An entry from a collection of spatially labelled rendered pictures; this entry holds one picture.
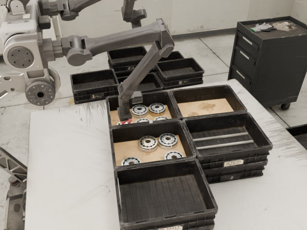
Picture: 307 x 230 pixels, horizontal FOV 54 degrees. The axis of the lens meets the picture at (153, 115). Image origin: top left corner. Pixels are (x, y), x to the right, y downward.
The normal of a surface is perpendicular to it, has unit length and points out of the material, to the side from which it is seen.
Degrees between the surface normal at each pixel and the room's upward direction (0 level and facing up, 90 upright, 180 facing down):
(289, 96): 90
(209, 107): 0
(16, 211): 0
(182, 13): 90
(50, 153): 0
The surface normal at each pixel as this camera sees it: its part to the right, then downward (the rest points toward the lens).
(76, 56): 0.26, 0.84
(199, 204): 0.00, -0.79
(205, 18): 0.29, 0.59
